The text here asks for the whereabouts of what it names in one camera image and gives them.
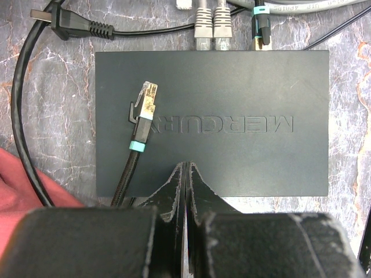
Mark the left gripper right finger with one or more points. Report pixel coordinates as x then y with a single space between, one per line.
223 242

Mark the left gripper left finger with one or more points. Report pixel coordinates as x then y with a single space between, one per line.
144 241

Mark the black network switch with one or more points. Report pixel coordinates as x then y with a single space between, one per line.
255 123

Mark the red cloth garment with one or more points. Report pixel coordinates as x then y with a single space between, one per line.
18 197

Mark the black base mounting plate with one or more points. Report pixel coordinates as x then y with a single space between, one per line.
364 252

